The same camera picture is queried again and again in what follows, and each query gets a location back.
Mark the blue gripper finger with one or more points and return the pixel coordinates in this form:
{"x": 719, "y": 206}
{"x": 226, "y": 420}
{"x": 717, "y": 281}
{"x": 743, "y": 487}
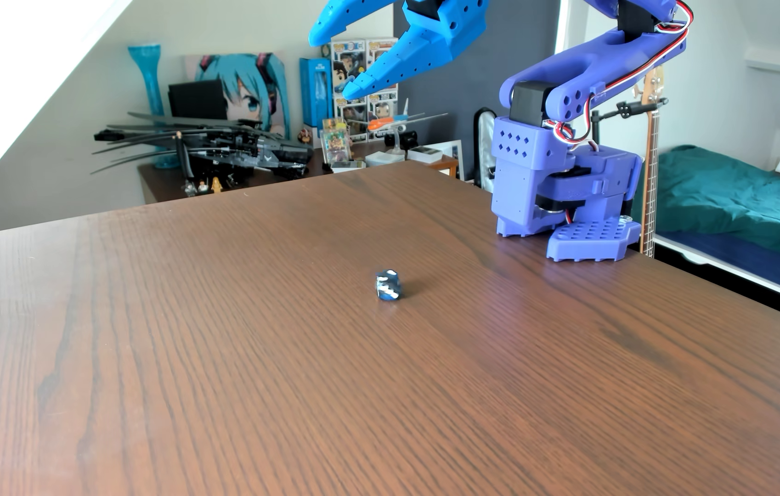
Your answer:
{"x": 345, "y": 17}
{"x": 404, "y": 62}

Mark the blue gripper body with servo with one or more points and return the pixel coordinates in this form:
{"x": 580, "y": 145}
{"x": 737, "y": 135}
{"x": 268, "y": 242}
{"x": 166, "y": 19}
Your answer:
{"x": 437, "y": 28}

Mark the blue dice with white dots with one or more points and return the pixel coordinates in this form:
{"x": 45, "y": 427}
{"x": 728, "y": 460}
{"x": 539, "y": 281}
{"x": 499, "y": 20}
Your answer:
{"x": 388, "y": 285}

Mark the purple robot arm with base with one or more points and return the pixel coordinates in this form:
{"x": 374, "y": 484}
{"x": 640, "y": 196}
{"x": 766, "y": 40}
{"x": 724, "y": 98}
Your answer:
{"x": 535, "y": 165}

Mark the Funko Pop figure box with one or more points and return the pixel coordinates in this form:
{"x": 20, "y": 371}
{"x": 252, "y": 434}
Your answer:
{"x": 382, "y": 107}
{"x": 351, "y": 117}
{"x": 377, "y": 45}
{"x": 345, "y": 62}

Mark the orange white model airplane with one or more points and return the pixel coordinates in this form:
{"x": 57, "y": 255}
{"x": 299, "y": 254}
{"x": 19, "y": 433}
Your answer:
{"x": 386, "y": 124}

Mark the tall blue product box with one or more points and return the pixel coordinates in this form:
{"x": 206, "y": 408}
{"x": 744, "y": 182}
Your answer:
{"x": 314, "y": 89}

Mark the flat white box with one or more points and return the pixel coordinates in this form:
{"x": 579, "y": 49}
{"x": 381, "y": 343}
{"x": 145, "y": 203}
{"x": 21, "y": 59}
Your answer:
{"x": 424, "y": 154}

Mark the small white box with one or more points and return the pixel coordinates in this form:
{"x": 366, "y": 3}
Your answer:
{"x": 383, "y": 158}

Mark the colourful card in clear holder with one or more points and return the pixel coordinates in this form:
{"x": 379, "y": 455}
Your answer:
{"x": 335, "y": 143}

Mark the black rimmed oval object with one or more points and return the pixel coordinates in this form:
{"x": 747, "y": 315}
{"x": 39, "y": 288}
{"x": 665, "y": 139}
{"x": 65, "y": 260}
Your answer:
{"x": 484, "y": 148}

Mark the small brown figurine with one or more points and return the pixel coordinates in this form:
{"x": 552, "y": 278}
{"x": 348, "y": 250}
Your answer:
{"x": 304, "y": 136}

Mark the teal haired anime poster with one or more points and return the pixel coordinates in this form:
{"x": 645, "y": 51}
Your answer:
{"x": 242, "y": 89}

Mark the black model helicopter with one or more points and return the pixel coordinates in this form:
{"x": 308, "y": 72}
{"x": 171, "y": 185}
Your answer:
{"x": 252, "y": 155}

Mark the black rectangular box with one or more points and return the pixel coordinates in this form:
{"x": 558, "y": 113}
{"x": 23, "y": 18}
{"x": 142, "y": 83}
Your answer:
{"x": 197, "y": 100}

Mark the black guitar stand holder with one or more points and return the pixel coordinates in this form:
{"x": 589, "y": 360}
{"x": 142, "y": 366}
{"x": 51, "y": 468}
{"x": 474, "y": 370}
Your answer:
{"x": 628, "y": 109}

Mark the tall blue glass vase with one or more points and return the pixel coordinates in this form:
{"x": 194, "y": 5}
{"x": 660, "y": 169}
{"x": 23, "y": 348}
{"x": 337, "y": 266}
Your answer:
{"x": 149, "y": 76}

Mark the small yellow minifigure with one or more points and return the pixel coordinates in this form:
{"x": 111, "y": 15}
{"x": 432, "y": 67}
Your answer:
{"x": 216, "y": 185}

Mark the small dark minifigure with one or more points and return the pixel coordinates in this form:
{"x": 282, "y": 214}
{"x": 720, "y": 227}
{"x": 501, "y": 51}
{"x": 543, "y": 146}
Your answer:
{"x": 189, "y": 188}

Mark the wooden bass guitar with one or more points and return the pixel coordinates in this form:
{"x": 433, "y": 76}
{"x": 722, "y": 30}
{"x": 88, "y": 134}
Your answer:
{"x": 650, "y": 200}

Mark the bed with teal blanket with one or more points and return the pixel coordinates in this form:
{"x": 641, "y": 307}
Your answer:
{"x": 727, "y": 193}

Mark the dark blue bed sheet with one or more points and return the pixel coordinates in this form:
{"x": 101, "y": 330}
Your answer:
{"x": 762, "y": 265}

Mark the white picture frame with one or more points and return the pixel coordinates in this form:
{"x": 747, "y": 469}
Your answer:
{"x": 452, "y": 150}

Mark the white bed frame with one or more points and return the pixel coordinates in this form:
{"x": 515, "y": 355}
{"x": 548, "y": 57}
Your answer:
{"x": 741, "y": 272}

